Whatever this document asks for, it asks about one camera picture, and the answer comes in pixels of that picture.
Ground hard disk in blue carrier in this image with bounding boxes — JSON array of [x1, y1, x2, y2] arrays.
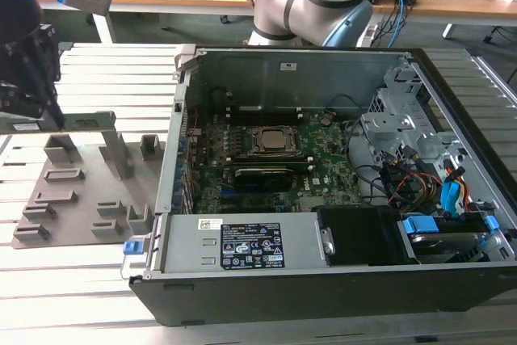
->
[[397, 212, 500, 265]]

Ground silver metal drive cage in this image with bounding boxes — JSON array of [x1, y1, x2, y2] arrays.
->
[[358, 65, 464, 170]]

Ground blue hanging cables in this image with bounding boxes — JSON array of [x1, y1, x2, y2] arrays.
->
[[386, 0, 410, 48]]

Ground CPU with metal lid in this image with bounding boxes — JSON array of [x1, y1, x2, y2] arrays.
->
[[260, 126, 298, 150]]

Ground black RAM slot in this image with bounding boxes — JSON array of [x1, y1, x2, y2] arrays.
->
[[226, 113, 305, 125], [225, 104, 302, 114], [223, 162, 316, 171], [225, 154, 313, 163]]

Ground open black PC case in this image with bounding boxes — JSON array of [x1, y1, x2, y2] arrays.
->
[[128, 44, 517, 328]]

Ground blue case latch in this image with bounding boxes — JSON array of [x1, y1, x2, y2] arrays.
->
[[122, 239, 145, 258]]

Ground blue flat wire connector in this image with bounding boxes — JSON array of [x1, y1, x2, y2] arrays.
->
[[439, 158, 472, 220]]

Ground CPU socket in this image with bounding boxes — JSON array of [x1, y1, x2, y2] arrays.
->
[[245, 124, 305, 157]]

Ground brown parts rack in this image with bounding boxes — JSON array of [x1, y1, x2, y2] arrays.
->
[[11, 128, 167, 249]]

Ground red yellow black wire bundle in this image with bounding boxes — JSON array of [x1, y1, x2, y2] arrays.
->
[[380, 149, 445, 209]]

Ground thin black wire loop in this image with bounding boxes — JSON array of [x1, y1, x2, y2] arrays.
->
[[326, 94, 365, 120]]

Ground black graphics card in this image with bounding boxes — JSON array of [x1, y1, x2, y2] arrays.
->
[[233, 166, 293, 195]]

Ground grey power supply unit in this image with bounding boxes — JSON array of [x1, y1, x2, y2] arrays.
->
[[160, 212, 331, 276]]

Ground black plastic shroud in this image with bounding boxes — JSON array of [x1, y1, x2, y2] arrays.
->
[[313, 204, 420, 267]]

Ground green RAM stick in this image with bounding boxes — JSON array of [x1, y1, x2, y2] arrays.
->
[[0, 110, 116, 135]]

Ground green motherboard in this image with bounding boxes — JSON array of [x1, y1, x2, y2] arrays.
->
[[187, 112, 364, 215]]

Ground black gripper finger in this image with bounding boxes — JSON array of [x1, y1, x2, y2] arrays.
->
[[0, 44, 46, 119], [23, 23, 66, 133]]

